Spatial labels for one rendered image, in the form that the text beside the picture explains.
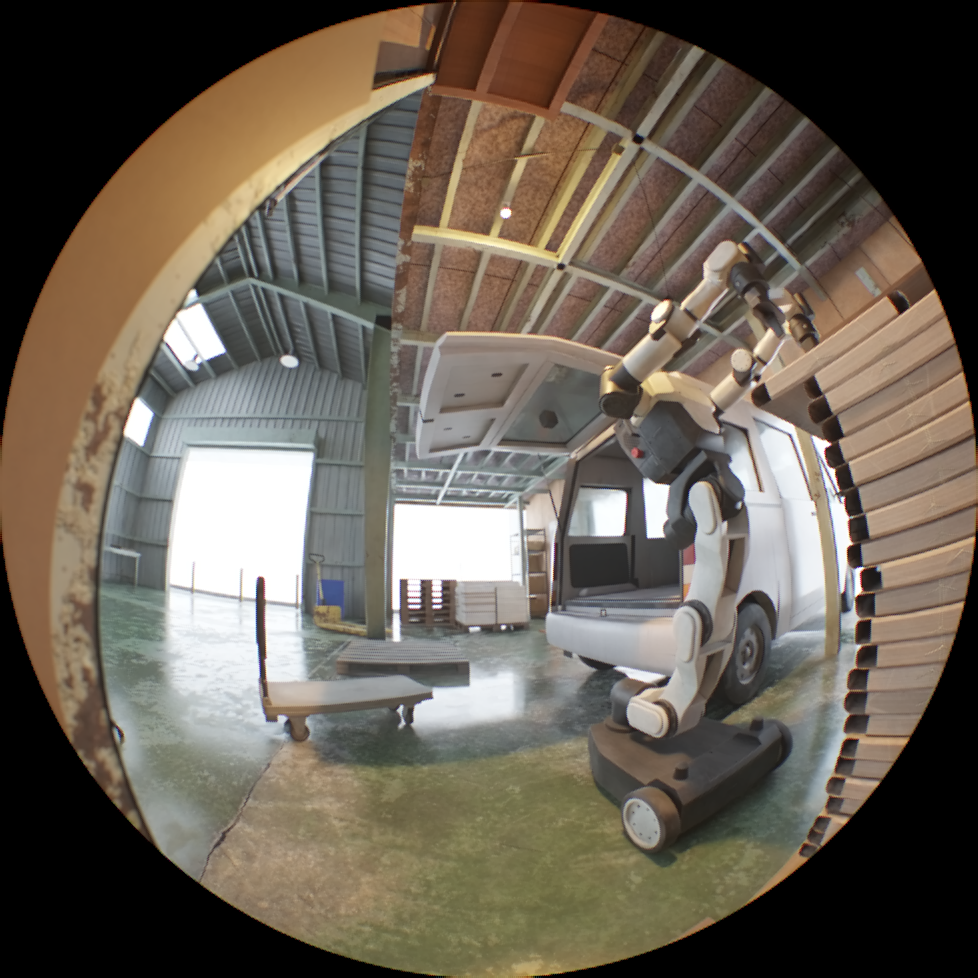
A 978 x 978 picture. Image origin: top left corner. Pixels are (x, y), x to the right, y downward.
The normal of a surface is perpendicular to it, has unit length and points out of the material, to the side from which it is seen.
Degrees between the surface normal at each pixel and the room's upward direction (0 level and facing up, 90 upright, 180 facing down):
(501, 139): 180
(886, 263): 90
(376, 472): 90
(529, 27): 180
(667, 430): 99
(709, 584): 90
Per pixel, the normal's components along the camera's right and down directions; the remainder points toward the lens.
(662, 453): -0.92, 0.07
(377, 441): 0.26, -0.29
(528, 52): 0.03, 0.96
